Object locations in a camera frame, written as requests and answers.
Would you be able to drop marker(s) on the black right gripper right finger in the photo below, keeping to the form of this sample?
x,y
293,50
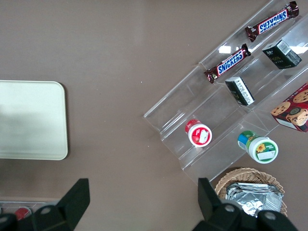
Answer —
x,y
214,211

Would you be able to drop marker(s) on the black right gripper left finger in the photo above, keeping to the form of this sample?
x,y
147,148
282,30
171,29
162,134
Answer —
x,y
65,207

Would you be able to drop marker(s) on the light tan wicker basket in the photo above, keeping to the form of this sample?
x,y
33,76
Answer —
x,y
243,174

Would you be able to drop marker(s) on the cream plastic serving tray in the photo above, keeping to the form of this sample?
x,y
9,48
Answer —
x,y
31,120

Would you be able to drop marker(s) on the clear acrylic bottle rack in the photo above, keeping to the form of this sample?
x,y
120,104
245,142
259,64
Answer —
x,y
36,204

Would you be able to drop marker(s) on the stacked aluminium foil containers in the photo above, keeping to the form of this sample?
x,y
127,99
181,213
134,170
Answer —
x,y
255,197

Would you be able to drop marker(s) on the red lidded yogurt cup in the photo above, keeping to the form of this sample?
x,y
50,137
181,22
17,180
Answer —
x,y
199,134

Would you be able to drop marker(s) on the green lidded yogurt cup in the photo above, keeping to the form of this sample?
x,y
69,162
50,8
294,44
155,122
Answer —
x,y
261,148

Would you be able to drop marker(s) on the clear acrylic tiered stand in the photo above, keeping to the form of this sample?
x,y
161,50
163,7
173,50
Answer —
x,y
267,79
183,101

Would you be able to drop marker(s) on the small dark green box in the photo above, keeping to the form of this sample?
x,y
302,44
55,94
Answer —
x,y
280,55
240,92

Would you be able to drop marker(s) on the red chocolate chip cookie box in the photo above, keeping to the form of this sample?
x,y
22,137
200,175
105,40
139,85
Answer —
x,y
292,108

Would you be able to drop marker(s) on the Snickers chocolate bar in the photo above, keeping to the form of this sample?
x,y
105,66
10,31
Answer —
x,y
273,21
228,63

